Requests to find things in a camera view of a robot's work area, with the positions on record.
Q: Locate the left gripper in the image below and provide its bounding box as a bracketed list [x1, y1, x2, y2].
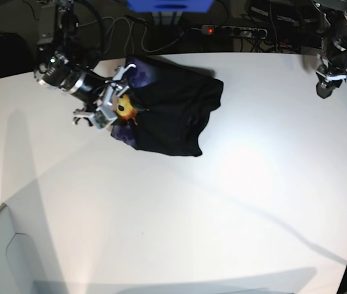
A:
[316, 53, 347, 99]

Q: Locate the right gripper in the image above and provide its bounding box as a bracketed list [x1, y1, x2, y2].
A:
[72, 63, 136, 126]

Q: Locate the black T-shirt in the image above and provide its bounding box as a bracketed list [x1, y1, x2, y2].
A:
[111, 55, 224, 157]

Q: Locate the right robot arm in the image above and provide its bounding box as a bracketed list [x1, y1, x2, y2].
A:
[34, 1, 223, 129]

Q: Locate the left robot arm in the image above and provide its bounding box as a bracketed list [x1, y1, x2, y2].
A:
[312, 1, 347, 84]

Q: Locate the blue box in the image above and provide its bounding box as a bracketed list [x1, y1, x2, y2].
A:
[127, 0, 214, 13]

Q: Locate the grey power strip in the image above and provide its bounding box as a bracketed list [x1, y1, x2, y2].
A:
[200, 25, 268, 39]

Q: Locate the grey looped cable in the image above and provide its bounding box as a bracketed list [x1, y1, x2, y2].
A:
[96, 15, 186, 56]

